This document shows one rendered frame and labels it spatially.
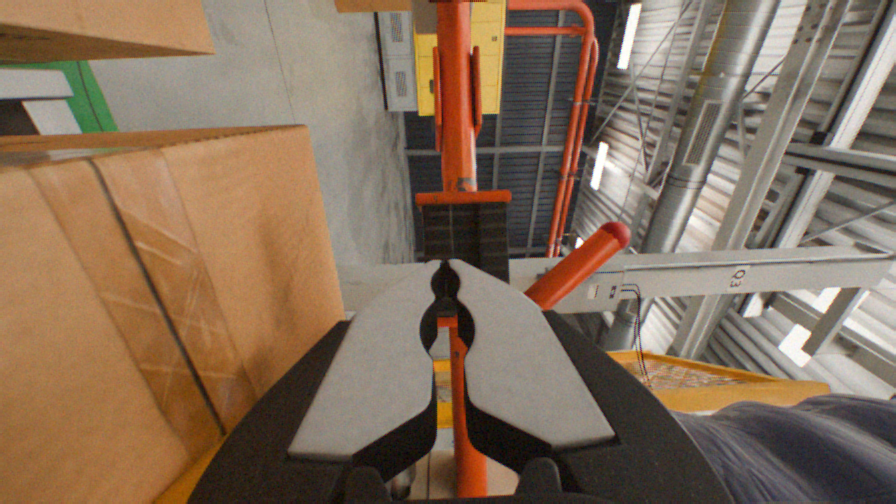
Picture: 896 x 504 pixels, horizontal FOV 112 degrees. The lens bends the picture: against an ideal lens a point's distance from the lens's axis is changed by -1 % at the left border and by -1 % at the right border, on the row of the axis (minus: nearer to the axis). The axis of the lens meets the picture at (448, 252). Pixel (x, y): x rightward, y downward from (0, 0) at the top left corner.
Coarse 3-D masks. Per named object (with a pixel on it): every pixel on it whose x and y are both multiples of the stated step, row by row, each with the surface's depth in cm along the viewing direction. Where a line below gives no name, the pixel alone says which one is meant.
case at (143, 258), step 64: (256, 128) 23; (0, 192) 8; (64, 192) 9; (128, 192) 11; (192, 192) 14; (256, 192) 19; (320, 192) 30; (0, 256) 8; (64, 256) 9; (128, 256) 11; (192, 256) 14; (256, 256) 19; (320, 256) 30; (0, 320) 8; (64, 320) 9; (128, 320) 11; (192, 320) 14; (256, 320) 19; (320, 320) 29; (0, 384) 8; (64, 384) 9; (128, 384) 11; (192, 384) 14; (256, 384) 19; (0, 448) 8; (64, 448) 9; (128, 448) 11; (192, 448) 14
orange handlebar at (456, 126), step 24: (456, 24) 20; (456, 48) 20; (456, 72) 20; (480, 72) 20; (456, 96) 20; (480, 96) 20; (432, 120) 23; (456, 120) 20; (480, 120) 20; (456, 144) 20; (456, 168) 20; (456, 336) 21; (456, 360) 21; (456, 384) 21; (456, 408) 21; (456, 432) 21; (456, 456) 22; (480, 456) 21; (480, 480) 21
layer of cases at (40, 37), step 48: (0, 0) 36; (48, 0) 41; (96, 0) 47; (144, 0) 55; (192, 0) 67; (0, 48) 52; (48, 48) 55; (96, 48) 57; (144, 48) 60; (192, 48) 67
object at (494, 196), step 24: (456, 192) 19; (480, 192) 19; (504, 192) 19; (432, 216) 18; (456, 216) 19; (480, 216) 18; (504, 216) 18; (432, 240) 18; (456, 240) 19; (480, 240) 18; (504, 240) 19; (480, 264) 19; (504, 264) 19; (456, 312) 19
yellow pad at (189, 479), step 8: (224, 440) 15; (216, 448) 14; (208, 456) 14; (200, 464) 13; (192, 472) 13; (200, 472) 13; (184, 480) 12; (192, 480) 12; (168, 488) 12; (176, 488) 12; (184, 488) 12; (192, 488) 12; (160, 496) 12; (168, 496) 12; (176, 496) 12; (184, 496) 12
